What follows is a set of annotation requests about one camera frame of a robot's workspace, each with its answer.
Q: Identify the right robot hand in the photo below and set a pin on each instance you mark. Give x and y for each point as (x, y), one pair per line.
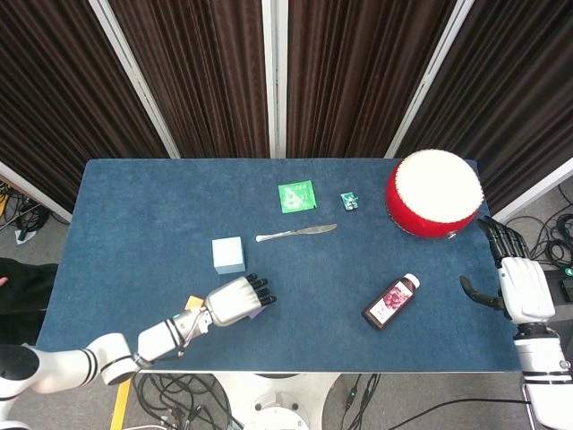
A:
(524, 286)

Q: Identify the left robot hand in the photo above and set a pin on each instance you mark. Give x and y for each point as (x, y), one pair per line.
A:
(235, 300)

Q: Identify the medium purple cube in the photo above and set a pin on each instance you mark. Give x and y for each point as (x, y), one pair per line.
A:
(255, 315)

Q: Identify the small orange and red cube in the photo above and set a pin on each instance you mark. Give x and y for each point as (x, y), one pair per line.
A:
(193, 302)

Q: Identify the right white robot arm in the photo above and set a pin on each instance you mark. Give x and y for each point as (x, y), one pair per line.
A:
(541, 358)

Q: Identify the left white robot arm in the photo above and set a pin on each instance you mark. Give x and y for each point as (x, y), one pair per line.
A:
(156, 338)

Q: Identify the person in black clothes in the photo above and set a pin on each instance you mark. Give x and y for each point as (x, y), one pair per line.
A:
(27, 295)

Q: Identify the black power strip green lights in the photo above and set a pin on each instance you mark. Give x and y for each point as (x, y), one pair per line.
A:
(561, 282)

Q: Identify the large light blue cube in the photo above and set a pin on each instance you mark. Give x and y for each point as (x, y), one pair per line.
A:
(228, 253)

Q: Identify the silver table knife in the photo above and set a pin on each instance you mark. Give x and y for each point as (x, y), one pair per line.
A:
(309, 230)

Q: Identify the green tea sachet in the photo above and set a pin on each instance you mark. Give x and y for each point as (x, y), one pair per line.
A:
(295, 197)

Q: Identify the red drum with white head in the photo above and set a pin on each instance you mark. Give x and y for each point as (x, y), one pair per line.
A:
(434, 188)

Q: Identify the dark juice bottle white cap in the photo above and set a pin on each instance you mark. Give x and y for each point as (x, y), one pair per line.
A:
(389, 302)

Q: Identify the blue felt table cover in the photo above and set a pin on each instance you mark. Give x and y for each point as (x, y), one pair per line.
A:
(134, 201)

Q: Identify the small green wrapped candy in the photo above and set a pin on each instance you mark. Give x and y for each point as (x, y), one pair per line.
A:
(349, 201)

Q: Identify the yellow floor tape strip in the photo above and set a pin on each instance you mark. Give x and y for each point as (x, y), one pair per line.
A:
(121, 407)

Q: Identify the brown ribbed partition panel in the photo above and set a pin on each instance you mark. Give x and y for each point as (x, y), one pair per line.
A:
(53, 89)
(197, 67)
(519, 89)
(358, 67)

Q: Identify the white partition frame bar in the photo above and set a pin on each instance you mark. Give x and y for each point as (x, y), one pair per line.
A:
(430, 76)
(31, 190)
(134, 80)
(532, 192)
(274, 67)

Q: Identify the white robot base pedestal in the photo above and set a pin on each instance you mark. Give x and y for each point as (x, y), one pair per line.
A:
(277, 403)

